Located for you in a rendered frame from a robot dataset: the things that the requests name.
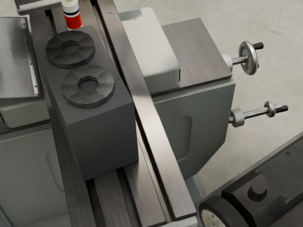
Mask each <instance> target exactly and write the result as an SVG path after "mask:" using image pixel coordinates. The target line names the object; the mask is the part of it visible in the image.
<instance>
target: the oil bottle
mask: <svg viewBox="0 0 303 227"><path fill-rule="evenodd" d="M61 3H62V7H63V12H64V17H65V21H66V25H67V29H68V30H69V31H71V30H74V29H77V28H80V27H83V24H82V19H81V14H80V9H79V5H78V0H62V2H61Z"/></svg>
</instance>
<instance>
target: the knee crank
mask: <svg viewBox="0 0 303 227"><path fill-rule="evenodd" d="M285 111H288V106H287V105H283V106H282V105H281V103H278V104H273V103H272V102H271V101H267V102H265V104H264V107H263V108H259V109H255V110H251V111H247V112H244V113H243V112H242V111H241V109H239V108H238V109H233V110H231V112H230V119H229V123H231V124H232V125H233V127H240V126H243V125H244V122H245V119H248V118H253V117H256V116H260V115H264V114H266V115H267V116H268V117H270V118H272V117H274V116H275V114H277V113H281V112H285Z"/></svg>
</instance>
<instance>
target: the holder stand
mask: <svg viewBox="0 0 303 227"><path fill-rule="evenodd" d="M32 45H33V48H34V50H35V54H36V57H37V60H38V63H39V66H40V69H41V73H42V75H43V79H44V82H45V85H46V88H47V91H48V94H49V97H50V100H51V104H52V106H53V109H54V111H55V114H56V116H57V118H58V121H59V123H60V126H61V129H62V131H63V134H64V136H65V138H66V141H67V143H68V146H69V149H70V151H71V154H72V156H73V159H74V161H75V164H76V166H77V169H78V171H79V174H80V176H81V179H82V181H87V180H90V179H92V178H95V177H97V176H100V175H102V174H105V173H107V172H110V171H113V170H115V169H118V168H120V167H123V166H125V165H128V164H130V163H133V162H136V161H138V160H139V156H138V141H137V131H136V121H135V110H134V101H133V99H132V97H131V95H130V94H129V92H128V90H127V88H126V86H125V85H124V83H123V81H122V79H121V77H120V76H119V74H118V72H117V70H116V68H115V67H114V65H113V63H112V61H111V59H110V58H109V56H108V54H107V52H106V50H105V48H104V46H103V45H102V43H101V41H100V39H99V37H98V36H97V34H96V32H95V30H94V29H93V27H92V25H87V26H84V27H80V28H77V29H74V30H71V31H65V32H61V33H59V34H57V35H54V36H51V37H48V38H44V39H41V40H38V41H34V42H33V43H32Z"/></svg>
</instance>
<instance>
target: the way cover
mask: <svg viewBox="0 0 303 227"><path fill-rule="evenodd" d="M21 18H22V19H21ZM28 43H29V44H28ZM9 46H10V47H9ZM20 77H21V78H20ZM31 78H32V79H31ZM26 82H27V83H26ZM6 87H7V88H6ZM29 87H30V88H29ZM13 90H14V91H13ZM32 97H42V92H41V86H40V81H39V76H38V72H37V65H36V61H35V56H34V51H33V46H32V40H31V35H30V31H29V26H28V19H27V17H0V99H16V98H32Z"/></svg>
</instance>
